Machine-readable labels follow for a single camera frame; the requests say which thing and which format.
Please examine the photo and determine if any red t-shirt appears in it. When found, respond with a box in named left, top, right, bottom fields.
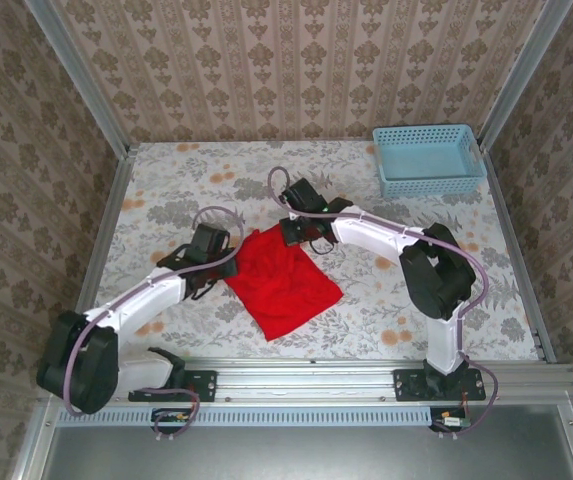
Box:
left=223, top=223, right=345, bottom=343

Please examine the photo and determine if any floral table cover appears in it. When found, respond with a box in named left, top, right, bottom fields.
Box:
left=80, top=140, right=540, bottom=361

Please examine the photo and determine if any light blue plastic basket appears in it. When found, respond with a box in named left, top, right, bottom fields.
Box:
left=371, top=124, right=487, bottom=198

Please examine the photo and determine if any small circuit board with connectors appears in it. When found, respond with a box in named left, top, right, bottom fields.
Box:
left=429, top=407, right=470, bottom=434
left=151, top=407, right=193, bottom=435

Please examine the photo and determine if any grey metal panel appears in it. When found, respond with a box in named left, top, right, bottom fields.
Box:
left=10, top=404, right=573, bottom=480

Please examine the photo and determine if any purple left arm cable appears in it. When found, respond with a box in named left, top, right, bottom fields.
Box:
left=64, top=206, right=246, bottom=442

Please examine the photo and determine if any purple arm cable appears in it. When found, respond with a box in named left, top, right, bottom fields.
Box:
left=64, top=206, right=246, bottom=442
left=268, top=167, right=498, bottom=441

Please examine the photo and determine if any aluminium table side rail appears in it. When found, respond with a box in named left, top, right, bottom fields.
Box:
left=60, top=144, right=140, bottom=366
left=480, top=149, right=557, bottom=364

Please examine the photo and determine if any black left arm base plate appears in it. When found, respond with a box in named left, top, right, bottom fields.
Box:
left=128, top=369, right=217, bottom=403

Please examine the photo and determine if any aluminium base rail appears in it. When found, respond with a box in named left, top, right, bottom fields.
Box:
left=40, top=358, right=573, bottom=404

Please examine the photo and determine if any grey slotted cable duct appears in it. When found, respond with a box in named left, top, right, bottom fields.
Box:
left=58, top=405, right=432, bottom=427

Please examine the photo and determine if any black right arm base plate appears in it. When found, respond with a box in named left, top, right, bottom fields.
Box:
left=393, top=368, right=487, bottom=402

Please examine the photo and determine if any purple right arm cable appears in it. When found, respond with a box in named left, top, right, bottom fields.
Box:
left=268, top=167, right=498, bottom=441

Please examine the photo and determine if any aluminium frame post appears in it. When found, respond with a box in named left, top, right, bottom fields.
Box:
left=478, top=0, right=573, bottom=151
left=23, top=0, right=132, bottom=156

